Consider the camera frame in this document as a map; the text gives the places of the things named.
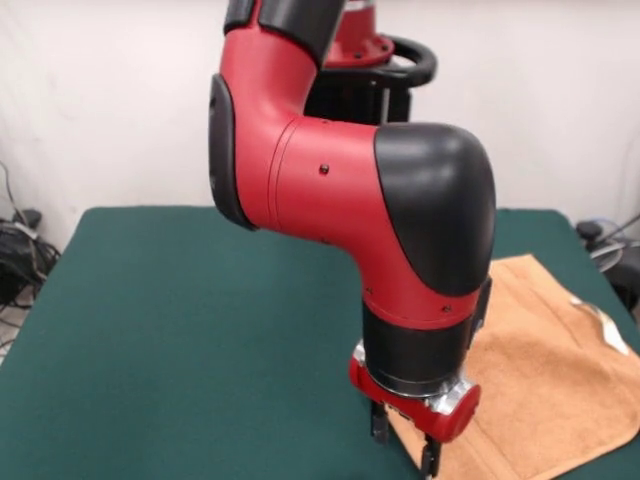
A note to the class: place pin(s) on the grey round disc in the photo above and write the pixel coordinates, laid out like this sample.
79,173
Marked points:
607,255

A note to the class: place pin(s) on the dark green table cloth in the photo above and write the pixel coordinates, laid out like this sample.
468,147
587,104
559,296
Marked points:
125,350

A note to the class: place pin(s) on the orange terry towel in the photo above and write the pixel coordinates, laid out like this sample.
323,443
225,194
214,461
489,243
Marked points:
550,375

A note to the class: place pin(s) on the black bulky object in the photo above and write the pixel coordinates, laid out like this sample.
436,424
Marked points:
627,285

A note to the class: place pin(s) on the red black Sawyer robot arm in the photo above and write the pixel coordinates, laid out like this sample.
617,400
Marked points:
325,175

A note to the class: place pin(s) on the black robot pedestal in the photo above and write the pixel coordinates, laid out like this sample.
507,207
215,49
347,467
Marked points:
360,100

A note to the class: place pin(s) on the black power adapter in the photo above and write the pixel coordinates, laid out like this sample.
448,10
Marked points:
590,229
32,217

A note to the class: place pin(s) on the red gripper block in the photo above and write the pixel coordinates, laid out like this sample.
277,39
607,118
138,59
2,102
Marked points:
450,420

